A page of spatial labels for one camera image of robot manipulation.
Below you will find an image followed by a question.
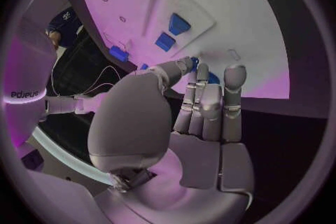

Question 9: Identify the blue square block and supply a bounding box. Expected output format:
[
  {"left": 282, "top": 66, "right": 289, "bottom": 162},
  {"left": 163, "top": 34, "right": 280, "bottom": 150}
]
[{"left": 154, "top": 32, "right": 176, "bottom": 52}]

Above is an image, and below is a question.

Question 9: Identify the blue trapezoid plug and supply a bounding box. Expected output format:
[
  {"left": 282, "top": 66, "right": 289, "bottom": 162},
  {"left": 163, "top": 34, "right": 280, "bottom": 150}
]
[{"left": 168, "top": 12, "right": 192, "bottom": 36}]

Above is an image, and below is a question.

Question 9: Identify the person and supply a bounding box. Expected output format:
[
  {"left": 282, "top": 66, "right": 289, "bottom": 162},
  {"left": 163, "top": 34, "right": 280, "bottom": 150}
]
[{"left": 45, "top": 7, "right": 86, "bottom": 51}]

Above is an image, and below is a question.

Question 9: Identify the white cable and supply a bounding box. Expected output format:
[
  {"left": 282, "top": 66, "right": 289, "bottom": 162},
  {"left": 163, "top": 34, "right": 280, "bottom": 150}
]
[
  {"left": 50, "top": 65, "right": 139, "bottom": 96},
  {"left": 78, "top": 82, "right": 116, "bottom": 98}
]

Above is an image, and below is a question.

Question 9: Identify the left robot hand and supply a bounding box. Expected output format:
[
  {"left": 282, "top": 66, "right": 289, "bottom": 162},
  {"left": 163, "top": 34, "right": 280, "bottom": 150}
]
[{"left": 87, "top": 56, "right": 256, "bottom": 224}]

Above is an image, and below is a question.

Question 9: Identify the blue gear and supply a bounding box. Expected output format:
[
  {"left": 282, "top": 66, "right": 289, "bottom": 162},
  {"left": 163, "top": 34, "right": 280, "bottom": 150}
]
[{"left": 189, "top": 57, "right": 221, "bottom": 85}]

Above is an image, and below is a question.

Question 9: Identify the blue rectangular block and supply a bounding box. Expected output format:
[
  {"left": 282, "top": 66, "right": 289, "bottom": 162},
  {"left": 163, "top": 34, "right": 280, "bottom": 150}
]
[{"left": 108, "top": 45, "right": 130, "bottom": 62}]

